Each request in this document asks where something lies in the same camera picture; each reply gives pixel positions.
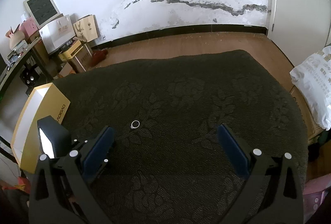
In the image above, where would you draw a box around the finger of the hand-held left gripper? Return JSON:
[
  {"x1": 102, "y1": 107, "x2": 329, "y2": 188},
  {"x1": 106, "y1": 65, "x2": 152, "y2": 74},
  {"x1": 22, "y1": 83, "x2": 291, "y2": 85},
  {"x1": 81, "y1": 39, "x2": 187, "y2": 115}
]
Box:
[
  {"x1": 96, "y1": 144, "x2": 110, "y2": 178},
  {"x1": 70, "y1": 137, "x2": 91, "y2": 156}
]

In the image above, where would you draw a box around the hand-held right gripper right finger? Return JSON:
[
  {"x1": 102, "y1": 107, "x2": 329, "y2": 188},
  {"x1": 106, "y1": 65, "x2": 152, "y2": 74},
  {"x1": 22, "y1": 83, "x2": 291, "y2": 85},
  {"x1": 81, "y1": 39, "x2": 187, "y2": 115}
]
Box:
[{"x1": 217, "y1": 123, "x2": 305, "y2": 224}]

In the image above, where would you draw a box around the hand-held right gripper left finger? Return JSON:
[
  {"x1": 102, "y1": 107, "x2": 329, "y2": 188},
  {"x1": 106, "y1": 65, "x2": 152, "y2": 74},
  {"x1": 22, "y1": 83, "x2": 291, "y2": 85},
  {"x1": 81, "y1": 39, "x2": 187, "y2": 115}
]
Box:
[{"x1": 28, "y1": 125, "x2": 115, "y2": 224}]

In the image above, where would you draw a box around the dark floral blanket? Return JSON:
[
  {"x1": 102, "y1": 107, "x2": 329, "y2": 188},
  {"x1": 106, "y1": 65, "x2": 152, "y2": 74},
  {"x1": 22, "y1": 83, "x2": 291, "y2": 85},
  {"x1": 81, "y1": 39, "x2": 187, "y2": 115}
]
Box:
[{"x1": 51, "y1": 49, "x2": 310, "y2": 224}]

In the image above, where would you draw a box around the red paper item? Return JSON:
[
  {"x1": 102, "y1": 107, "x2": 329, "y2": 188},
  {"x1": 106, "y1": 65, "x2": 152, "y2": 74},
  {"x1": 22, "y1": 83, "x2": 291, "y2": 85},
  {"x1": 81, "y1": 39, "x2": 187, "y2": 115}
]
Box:
[{"x1": 0, "y1": 177, "x2": 32, "y2": 191}]

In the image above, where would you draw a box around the black speaker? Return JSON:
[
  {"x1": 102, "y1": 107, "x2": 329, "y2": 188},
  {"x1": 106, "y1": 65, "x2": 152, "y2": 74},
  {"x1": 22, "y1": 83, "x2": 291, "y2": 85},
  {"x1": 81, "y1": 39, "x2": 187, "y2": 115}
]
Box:
[{"x1": 20, "y1": 68, "x2": 39, "y2": 85}]

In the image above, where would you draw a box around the brown cardboard box under sack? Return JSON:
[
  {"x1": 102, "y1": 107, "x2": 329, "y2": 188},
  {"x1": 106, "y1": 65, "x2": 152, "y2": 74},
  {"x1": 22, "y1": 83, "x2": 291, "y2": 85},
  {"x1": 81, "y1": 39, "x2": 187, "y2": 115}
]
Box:
[{"x1": 291, "y1": 87, "x2": 325, "y2": 142}]

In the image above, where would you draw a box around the black desk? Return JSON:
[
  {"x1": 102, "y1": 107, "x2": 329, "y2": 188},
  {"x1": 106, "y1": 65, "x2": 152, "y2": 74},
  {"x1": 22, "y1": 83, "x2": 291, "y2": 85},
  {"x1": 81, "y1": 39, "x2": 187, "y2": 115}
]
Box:
[{"x1": 0, "y1": 38, "x2": 53, "y2": 95}]

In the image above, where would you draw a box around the dark red cloth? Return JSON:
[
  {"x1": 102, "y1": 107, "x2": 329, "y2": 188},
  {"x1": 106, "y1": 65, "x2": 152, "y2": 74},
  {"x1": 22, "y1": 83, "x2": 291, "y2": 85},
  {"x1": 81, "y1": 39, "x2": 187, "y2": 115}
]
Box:
[{"x1": 91, "y1": 49, "x2": 109, "y2": 65}]

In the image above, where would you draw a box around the pink packet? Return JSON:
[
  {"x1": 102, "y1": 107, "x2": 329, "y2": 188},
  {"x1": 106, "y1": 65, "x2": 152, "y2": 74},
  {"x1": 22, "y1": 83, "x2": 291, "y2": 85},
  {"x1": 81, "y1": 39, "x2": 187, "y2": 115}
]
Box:
[{"x1": 302, "y1": 178, "x2": 331, "y2": 224}]

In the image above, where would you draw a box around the white shopping bag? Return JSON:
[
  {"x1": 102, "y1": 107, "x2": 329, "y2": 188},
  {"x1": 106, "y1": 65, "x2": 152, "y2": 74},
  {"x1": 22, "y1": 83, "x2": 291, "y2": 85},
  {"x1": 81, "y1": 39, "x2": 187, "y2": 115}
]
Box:
[{"x1": 38, "y1": 14, "x2": 76, "y2": 55}]

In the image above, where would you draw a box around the beige pouch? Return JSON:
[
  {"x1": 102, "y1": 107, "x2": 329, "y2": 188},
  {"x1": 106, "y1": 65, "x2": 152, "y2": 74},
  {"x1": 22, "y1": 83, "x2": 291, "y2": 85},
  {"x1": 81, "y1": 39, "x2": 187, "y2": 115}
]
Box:
[{"x1": 7, "y1": 24, "x2": 26, "y2": 50}]

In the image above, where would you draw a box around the white printed sack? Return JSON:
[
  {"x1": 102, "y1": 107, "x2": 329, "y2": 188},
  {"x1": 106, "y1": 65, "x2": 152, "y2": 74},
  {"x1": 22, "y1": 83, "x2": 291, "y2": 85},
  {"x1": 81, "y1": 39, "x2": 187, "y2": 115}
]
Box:
[{"x1": 289, "y1": 45, "x2": 331, "y2": 131}]

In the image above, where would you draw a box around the kraft paper bag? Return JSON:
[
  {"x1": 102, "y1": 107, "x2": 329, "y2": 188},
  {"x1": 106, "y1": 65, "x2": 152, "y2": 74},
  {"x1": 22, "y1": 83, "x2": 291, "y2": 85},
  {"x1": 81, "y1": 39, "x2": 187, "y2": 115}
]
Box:
[{"x1": 73, "y1": 14, "x2": 99, "y2": 43}]

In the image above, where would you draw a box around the pink box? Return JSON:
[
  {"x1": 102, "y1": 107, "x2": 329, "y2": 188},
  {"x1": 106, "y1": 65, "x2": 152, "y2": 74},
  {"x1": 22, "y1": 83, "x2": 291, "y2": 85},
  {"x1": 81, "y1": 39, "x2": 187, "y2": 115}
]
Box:
[{"x1": 20, "y1": 17, "x2": 39, "y2": 38}]

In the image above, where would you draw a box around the white framed board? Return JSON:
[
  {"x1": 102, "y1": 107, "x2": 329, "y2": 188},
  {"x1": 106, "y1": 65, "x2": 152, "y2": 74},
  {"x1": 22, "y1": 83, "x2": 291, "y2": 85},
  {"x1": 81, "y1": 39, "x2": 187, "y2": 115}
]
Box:
[{"x1": 23, "y1": 0, "x2": 61, "y2": 29}]

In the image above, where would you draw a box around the white door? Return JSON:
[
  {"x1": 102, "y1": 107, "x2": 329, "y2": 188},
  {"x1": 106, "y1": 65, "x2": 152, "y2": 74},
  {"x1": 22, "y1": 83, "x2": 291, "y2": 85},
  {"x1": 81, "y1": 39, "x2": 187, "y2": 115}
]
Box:
[{"x1": 266, "y1": 0, "x2": 331, "y2": 72}]

